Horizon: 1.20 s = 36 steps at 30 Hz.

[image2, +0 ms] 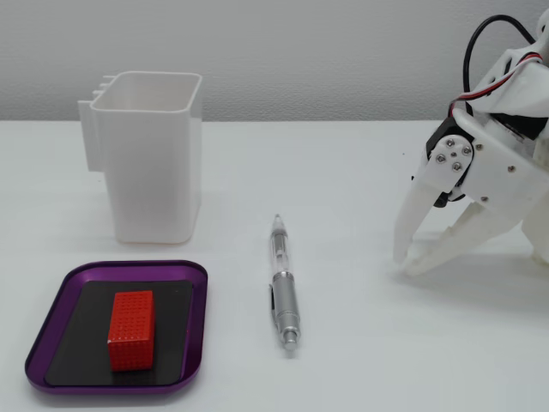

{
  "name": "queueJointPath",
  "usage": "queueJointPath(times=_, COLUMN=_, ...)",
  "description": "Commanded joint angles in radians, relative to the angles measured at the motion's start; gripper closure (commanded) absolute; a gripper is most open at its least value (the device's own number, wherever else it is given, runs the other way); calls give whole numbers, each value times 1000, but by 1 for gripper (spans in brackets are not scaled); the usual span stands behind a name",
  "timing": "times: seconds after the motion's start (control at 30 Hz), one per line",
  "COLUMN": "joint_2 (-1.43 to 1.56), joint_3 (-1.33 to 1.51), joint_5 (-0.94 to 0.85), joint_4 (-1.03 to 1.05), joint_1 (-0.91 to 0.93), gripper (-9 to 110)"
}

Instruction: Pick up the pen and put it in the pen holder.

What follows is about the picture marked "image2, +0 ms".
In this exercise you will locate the black mat inside tray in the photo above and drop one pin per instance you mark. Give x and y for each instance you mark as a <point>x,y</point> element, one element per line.
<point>86,335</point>

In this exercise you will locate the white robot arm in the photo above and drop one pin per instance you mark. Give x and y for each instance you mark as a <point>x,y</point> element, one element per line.
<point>523,86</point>

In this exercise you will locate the small black gripper camera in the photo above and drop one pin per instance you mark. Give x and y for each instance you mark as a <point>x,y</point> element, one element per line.
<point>444,200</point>

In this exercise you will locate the white plastic pen holder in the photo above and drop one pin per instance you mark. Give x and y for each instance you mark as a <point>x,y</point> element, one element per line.
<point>150,171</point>

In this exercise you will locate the silver metal cylinder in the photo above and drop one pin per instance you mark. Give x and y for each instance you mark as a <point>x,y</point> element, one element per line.
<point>285,300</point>

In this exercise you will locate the purple metal tray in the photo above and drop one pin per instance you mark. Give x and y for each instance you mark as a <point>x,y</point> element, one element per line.
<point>63,297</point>

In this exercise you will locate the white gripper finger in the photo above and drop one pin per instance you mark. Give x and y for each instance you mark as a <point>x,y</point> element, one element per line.
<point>446,171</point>
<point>454,240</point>

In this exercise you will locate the red perforated block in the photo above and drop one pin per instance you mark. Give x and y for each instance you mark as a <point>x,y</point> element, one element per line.
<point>130,330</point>

